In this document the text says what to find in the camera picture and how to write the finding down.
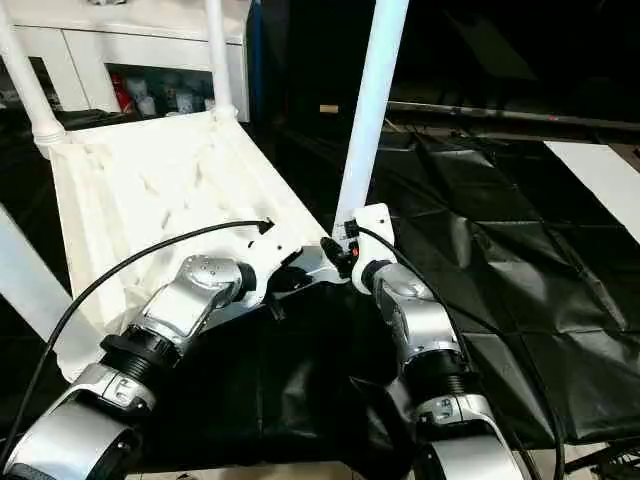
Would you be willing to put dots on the white plastic table top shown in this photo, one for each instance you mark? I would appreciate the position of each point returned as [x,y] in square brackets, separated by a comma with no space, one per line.
[175,190]

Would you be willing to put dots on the white glass-door cabinet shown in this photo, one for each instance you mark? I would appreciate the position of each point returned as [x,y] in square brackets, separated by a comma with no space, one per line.
[140,35]

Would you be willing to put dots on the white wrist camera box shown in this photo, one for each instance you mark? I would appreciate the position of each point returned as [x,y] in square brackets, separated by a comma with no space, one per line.
[372,230]
[272,255]

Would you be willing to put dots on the red package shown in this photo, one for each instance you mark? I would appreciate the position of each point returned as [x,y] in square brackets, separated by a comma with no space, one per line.
[116,92]

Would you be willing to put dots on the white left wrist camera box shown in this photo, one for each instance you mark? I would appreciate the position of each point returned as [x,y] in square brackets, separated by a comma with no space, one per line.
[272,255]

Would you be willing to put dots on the black plastic mat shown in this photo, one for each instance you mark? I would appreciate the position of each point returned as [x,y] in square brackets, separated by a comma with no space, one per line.
[500,260]

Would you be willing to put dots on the small white jar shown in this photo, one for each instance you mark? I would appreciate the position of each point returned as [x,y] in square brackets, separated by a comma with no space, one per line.
[209,105]
[147,106]
[185,102]

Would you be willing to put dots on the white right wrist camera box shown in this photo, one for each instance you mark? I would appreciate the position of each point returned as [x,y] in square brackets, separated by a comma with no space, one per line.
[372,230]

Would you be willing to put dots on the white plastic table leg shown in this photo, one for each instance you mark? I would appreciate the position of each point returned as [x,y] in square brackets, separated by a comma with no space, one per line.
[30,75]
[30,280]
[370,110]
[220,60]

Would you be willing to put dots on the white flat board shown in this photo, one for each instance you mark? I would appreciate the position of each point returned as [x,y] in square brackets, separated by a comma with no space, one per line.
[600,175]

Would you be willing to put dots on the dark metal rod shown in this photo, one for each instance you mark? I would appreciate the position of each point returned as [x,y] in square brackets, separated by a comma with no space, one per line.
[525,114]

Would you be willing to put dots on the grey ornament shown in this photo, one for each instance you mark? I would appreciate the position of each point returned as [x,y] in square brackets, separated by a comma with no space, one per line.
[102,2]

